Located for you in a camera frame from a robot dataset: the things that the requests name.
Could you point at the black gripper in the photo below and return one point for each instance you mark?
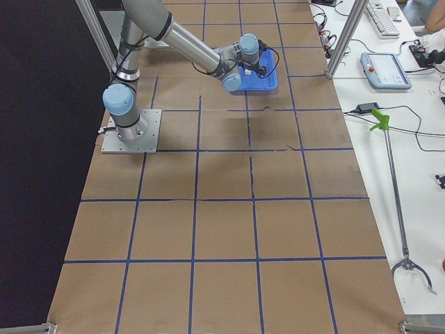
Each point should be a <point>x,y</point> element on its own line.
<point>249,65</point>

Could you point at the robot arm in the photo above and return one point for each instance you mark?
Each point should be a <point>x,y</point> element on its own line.
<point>151,19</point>

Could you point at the blue plastic tray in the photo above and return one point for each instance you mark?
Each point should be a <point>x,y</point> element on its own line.
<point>252,83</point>

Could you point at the black power brick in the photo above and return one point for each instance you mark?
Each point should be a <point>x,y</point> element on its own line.
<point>366,107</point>

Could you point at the teach pendant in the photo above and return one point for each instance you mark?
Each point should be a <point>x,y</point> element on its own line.
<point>384,71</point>

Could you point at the white keyboard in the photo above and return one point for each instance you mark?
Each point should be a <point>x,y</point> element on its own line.
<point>381,21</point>

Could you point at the aluminium frame post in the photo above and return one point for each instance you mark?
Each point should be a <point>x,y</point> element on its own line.
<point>345,37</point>

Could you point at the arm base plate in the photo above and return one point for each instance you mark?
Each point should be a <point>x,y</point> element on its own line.
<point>143,137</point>

